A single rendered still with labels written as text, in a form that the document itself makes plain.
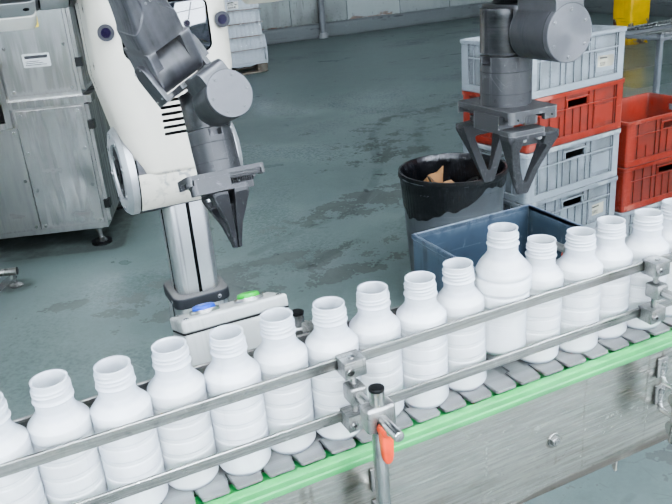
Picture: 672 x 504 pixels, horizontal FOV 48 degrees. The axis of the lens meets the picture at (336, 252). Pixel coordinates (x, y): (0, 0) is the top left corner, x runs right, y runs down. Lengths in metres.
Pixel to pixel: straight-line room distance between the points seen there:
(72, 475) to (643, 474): 1.96
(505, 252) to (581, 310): 0.16
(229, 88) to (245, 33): 9.52
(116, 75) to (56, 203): 3.29
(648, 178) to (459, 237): 2.39
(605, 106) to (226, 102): 2.79
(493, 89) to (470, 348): 0.31
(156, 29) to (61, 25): 3.39
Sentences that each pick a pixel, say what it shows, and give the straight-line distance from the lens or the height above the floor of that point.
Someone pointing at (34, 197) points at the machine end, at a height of 0.34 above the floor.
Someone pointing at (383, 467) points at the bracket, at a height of 1.01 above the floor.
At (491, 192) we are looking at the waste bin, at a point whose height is 0.57.
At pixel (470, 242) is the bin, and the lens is 1.69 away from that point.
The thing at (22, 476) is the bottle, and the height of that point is 1.09.
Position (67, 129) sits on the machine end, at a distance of 4.42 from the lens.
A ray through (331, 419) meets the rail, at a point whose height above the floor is 1.04.
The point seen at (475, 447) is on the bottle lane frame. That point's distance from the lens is 0.98.
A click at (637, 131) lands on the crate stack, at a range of 3.84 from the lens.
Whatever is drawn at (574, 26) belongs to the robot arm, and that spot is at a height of 1.44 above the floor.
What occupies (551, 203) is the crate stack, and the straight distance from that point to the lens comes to 3.43.
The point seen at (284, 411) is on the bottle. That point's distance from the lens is 0.85.
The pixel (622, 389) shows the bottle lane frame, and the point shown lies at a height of 0.94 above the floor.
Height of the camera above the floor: 1.53
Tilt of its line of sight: 22 degrees down
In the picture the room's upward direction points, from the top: 5 degrees counter-clockwise
